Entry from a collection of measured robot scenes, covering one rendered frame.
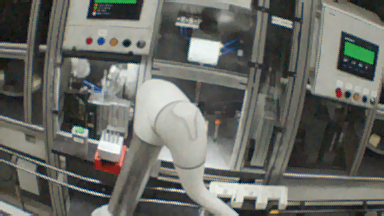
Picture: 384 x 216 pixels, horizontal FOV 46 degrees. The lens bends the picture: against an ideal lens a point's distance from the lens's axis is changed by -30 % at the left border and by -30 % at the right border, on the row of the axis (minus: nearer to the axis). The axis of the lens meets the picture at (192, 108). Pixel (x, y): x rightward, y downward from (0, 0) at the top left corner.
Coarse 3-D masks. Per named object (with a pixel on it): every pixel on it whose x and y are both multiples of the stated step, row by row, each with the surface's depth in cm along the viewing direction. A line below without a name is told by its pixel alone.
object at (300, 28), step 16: (64, 0) 226; (64, 16) 230; (304, 16) 221; (64, 32) 238; (304, 32) 225; (288, 96) 241; (288, 112) 245; (288, 128) 248; (272, 160) 256; (96, 176) 291; (112, 176) 289; (160, 176) 377; (176, 176) 376; (208, 176) 378; (224, 176) 262; (272, 176) 261; (144, 192) 288; (160, 192) 290; (64, 208) 288
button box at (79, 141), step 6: (72, 132) 244; (84, 132) 246; (72, 138) 245; (78, 138) 244; (84, 138) 244; (72, 144) 246; (78, 144) 246; (84, 144) 245; (72, 150) 248; (78, 150) 248; (84, 150) 247; (84, 156) 249
